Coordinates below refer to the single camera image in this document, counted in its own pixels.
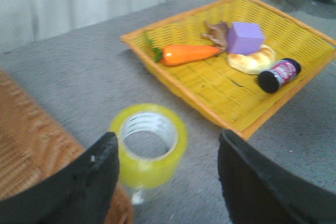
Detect yellow packing tape roll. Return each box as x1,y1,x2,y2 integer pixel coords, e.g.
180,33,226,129
110,103,188,189

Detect small black-capped bottle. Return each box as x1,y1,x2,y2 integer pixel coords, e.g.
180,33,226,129
257,58,301,93

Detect purple foam cube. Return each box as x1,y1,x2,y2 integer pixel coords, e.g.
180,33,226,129
227,22,266,55

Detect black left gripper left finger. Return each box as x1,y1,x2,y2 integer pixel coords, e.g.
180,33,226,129
1,132,119,223

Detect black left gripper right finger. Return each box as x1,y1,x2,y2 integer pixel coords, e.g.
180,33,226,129
218,130,335,223

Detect yellow woven plastic basket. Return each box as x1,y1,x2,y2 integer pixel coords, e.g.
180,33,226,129
121,0,335,139

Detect brown dried leaf toy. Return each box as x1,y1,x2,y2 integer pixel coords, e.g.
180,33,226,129
202,21,229,51

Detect brown wicker basket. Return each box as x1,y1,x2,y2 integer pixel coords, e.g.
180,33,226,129
1,71,134,223

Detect toy croissant bread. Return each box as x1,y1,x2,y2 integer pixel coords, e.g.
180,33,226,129
227,44,277,74

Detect orange toy carrot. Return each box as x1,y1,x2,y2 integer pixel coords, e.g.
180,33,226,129
145,32,222,66

